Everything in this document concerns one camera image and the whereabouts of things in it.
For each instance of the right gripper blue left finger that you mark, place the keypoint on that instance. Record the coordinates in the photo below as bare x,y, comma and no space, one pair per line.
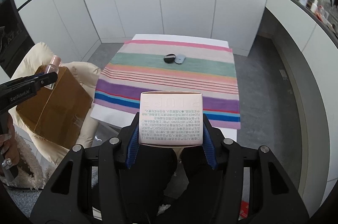
132,148

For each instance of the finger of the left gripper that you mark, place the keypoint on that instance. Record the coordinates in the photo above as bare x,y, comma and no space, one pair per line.
38,81
37,77

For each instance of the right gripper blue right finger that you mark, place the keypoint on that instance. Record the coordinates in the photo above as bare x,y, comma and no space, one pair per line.
209,148

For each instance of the peach cosmetic carton box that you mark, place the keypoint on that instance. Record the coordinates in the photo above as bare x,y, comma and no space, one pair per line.
170,119

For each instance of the clear bottle pink cap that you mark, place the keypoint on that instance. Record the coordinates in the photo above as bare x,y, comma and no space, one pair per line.
53,66

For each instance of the left hand painted nails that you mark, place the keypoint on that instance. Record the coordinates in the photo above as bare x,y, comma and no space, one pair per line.
9,149

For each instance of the brown cardboard box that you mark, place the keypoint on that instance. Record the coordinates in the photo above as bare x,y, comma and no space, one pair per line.
57,115

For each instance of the striped colourful cloth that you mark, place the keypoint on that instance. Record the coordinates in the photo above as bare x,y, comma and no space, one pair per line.
139,67

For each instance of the black round puff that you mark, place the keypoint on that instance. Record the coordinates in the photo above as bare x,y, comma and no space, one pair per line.
170,58

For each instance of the white curved counter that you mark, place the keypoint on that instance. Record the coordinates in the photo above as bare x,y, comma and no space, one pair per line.
309,51

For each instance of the small white bottle on shelf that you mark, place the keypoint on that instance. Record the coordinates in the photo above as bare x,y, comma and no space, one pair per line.
314,6

